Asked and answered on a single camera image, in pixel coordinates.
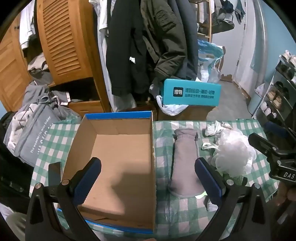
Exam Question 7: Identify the white hanging garment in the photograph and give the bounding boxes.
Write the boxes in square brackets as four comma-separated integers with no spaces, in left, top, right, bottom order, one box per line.
[89,0,137,114]

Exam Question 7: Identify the light blue bin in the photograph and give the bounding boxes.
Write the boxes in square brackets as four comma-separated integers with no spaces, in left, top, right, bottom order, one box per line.
[247,91,264,116]

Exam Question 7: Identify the wooden shelf rack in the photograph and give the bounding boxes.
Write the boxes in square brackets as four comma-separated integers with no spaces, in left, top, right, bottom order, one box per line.
[190,0,213,43]

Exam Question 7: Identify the louvered wooden wardrobe door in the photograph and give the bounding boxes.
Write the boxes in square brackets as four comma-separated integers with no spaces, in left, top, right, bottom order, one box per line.
[35,0,102,85]

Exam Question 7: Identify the blue-rimmed cardboard shoe box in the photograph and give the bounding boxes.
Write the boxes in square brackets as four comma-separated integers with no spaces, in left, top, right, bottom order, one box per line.
[57,111,158,234]

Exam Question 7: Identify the grey sock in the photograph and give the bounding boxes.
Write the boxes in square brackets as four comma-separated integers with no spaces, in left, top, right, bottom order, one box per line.
[168,128,205,198]

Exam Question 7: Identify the dark blue hanging coat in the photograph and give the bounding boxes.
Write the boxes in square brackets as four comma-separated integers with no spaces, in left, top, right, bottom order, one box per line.
[168,0,200,82]

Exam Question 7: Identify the white garment in wardrobe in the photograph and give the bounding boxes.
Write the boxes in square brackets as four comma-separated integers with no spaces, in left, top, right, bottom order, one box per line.
[19,9,37,50]

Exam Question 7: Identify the white sneaker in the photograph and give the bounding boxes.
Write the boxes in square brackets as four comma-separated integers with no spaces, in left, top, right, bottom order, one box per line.
[260,102,277,118]

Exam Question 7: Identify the person's right hand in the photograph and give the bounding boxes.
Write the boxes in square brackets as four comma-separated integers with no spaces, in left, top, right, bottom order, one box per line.
[276,183,296,210]

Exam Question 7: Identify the grey printed fabric bag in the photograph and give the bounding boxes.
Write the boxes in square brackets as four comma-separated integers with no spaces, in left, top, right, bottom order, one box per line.
[4,102,82,168]

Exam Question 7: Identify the grey clothes in wardrobe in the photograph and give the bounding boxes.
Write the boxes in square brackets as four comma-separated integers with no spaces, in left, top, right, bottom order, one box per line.
[27,53,55,86]

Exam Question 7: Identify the blue white plastic bag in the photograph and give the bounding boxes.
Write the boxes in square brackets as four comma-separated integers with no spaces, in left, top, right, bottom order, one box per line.
[196,39,225,83]

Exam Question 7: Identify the white door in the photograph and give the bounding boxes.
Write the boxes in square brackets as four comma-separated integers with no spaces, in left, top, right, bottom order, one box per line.
[233,0,263,90]

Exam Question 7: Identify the green white checkered tablecloth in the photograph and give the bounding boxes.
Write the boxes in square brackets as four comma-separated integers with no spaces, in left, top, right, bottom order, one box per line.
[32,119,281,235]

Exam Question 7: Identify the black bag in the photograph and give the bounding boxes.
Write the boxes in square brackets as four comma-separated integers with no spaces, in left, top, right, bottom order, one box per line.
[0,111,36,215]

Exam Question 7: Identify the beige sneaker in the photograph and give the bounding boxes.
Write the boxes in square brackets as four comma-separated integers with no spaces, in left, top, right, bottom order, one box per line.
[266,91,283,105]

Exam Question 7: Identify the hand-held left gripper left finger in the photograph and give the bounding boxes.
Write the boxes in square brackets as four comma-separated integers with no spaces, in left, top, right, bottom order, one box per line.
[25,157,102,241]

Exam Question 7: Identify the black hanging coat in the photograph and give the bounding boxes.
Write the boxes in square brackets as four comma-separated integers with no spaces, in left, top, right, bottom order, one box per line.
[106,0,151,96]

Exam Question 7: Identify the grey hoodie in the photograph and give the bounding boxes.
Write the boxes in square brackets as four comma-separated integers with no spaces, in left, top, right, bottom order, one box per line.
[24,83,73,112]

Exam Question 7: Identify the olive hanging jacket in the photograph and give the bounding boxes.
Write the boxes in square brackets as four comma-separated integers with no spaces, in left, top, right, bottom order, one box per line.
[141,0,188,81]

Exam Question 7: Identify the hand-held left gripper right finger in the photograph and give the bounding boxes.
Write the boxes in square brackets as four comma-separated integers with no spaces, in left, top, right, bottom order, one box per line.
[195,157,274,241]

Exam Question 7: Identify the white crumpled sock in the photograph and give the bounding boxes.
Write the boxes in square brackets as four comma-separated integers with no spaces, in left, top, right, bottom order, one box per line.
[203,120,222,137]

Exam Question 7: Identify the small white bag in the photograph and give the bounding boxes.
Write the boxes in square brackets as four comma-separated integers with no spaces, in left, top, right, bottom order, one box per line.
[255,83,267,96]

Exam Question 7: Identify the white mesh bath pouf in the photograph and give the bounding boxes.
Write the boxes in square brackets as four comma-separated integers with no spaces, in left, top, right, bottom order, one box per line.
[201,128,258,178]

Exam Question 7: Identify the teal cardboard box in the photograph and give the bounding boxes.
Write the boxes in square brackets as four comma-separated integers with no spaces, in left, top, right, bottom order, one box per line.
[161,79,222,107]

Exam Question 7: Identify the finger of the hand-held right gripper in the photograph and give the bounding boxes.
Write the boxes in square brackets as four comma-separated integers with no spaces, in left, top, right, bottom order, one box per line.
[248,133,286,161]
[263,120,290,139]

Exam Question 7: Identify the wooden wardrobe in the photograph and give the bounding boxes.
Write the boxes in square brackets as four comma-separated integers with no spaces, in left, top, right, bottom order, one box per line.
[0,0,112,117]

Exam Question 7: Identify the shoe rack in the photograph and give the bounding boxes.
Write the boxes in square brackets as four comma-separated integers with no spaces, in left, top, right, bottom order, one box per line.
[252,50,296,130]

